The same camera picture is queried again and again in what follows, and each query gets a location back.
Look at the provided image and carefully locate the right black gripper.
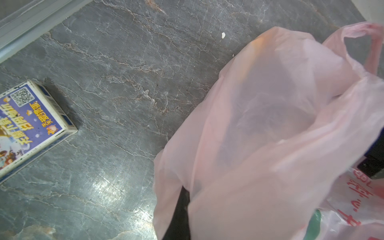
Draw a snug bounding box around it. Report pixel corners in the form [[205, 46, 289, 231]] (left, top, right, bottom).
[[357, 130, 384, 178]]

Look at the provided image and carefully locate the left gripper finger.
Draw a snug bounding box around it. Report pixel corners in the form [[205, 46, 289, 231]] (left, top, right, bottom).
[[163, 187, 191, 240]]

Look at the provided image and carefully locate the pink plastic bag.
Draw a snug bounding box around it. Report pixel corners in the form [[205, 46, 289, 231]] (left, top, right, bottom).
[[153, 22, 384, 240]]

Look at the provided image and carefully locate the small printed card box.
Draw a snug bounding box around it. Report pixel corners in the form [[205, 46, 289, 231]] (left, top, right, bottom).
[[1, 81, 78, 183]]

